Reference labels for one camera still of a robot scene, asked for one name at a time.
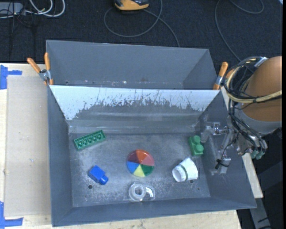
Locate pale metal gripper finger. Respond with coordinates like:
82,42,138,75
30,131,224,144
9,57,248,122
212,156,232,176
200,121,229,144

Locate green two-stud toy block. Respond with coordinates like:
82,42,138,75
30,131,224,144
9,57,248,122
188,135,205,157

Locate white plastic cup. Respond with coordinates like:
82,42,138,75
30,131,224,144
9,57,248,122
171,156,199,183

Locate multicoloured round disc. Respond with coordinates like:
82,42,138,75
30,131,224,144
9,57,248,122
126,149,156,178

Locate grey metal bin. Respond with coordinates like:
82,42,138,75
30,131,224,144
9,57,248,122
45,39,258,228

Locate blue toy block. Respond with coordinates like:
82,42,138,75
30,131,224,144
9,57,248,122
88,165,109,186

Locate green flat block with holes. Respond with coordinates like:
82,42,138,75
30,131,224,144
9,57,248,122
73,129,107,151

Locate pale wood flat board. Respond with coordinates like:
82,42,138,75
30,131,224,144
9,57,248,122
3,75,52,217

